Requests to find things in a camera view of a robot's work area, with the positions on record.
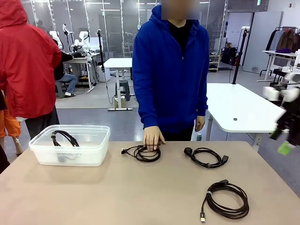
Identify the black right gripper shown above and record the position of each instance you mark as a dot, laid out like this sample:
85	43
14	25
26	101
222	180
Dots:
291	122

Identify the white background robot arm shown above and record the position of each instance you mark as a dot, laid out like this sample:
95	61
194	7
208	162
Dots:
82	41
55	38

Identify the blue-sleeved right forearm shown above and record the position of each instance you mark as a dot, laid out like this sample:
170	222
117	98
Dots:
148	114

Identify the blue-sleeved left forearm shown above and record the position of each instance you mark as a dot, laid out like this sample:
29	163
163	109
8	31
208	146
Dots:
202	105

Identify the person's left hand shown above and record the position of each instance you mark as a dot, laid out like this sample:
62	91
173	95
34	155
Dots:
200	123

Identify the person's right hand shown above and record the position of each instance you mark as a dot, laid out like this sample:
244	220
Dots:
152	138

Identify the large white table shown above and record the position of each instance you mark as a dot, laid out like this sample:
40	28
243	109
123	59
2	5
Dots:
234	103

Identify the black utility cart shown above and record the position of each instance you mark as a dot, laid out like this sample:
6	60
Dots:
279	72

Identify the small grey bottle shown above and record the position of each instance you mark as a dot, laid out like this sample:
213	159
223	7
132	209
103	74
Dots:
199	136

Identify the white desk with angled legs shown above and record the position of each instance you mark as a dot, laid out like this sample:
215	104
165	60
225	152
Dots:
281	54

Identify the purple cloth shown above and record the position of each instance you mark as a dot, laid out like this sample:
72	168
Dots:
283	50

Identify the black bags pile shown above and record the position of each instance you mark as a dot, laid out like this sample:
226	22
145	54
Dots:
228	56

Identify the clothes rack with coats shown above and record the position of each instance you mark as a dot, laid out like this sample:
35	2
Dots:
287	39

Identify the wooden shoe rack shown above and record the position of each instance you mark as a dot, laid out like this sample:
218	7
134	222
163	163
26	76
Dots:
213	63

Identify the person in blue hoodie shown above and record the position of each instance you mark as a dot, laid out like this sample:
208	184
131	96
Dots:
168	82

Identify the grey step stool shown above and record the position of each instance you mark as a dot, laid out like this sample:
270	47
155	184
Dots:
124	86

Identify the small white standing desk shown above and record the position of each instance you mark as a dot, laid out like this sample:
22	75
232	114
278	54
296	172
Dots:
117	62

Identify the clear plastic storage container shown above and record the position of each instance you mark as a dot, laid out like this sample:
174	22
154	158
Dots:
93	150

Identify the thin black tripod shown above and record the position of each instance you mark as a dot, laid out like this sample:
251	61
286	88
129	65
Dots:
100	47

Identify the seated person in jeans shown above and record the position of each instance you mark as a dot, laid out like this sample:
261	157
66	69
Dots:
70	80

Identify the white background workbench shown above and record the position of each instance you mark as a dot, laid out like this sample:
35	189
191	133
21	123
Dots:
77	59

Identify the person in red jacket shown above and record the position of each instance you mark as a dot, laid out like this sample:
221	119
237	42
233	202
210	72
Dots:
28	58

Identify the person in orange trousers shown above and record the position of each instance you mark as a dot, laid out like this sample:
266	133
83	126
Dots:
9	124

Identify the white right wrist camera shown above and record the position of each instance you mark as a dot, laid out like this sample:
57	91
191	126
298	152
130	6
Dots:
270	92

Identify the tall black camera stand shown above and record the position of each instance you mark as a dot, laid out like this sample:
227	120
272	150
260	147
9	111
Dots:
239	58

